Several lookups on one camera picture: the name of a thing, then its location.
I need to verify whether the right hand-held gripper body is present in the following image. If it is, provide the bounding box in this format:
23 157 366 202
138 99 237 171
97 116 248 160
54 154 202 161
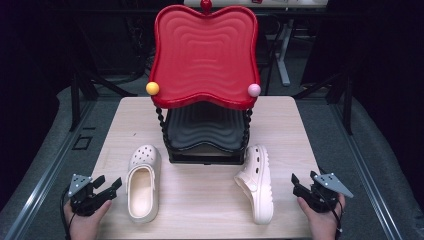
292 172 355 214

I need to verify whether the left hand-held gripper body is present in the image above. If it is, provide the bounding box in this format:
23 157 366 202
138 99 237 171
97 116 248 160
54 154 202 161
67 173 112 217

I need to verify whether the cream clog shoe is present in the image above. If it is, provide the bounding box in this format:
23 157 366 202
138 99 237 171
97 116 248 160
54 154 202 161
125 144 163 224

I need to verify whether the pale pink clog shoe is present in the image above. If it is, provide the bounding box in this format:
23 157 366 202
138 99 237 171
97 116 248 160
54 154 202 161
233 143 275 225

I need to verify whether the red and black shoe rack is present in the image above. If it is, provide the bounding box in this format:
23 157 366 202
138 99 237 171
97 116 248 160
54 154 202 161
145 0 262 166

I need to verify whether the person's left hand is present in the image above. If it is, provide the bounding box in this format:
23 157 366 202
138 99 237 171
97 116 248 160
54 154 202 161
63 198 113 240

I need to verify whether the person's right hand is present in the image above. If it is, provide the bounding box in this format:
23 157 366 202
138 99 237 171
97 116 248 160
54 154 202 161
297 193 347 240

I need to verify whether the black metal stand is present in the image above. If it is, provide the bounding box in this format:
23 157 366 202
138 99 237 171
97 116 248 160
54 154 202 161
292 68 355 136
68 68 138 133

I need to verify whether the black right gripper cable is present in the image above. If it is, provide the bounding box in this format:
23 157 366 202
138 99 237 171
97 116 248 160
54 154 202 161
314 188 345 240

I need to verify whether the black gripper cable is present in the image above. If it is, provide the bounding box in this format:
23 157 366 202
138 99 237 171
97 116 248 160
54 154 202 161
314 188 345 240
59 187 77 240

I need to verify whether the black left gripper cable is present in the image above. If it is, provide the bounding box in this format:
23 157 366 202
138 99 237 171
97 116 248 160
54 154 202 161
59 187 77 240

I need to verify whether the grey metal floor rail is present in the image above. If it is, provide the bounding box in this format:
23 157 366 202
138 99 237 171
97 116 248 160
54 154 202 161
0 99 98 240
329 99 405 240

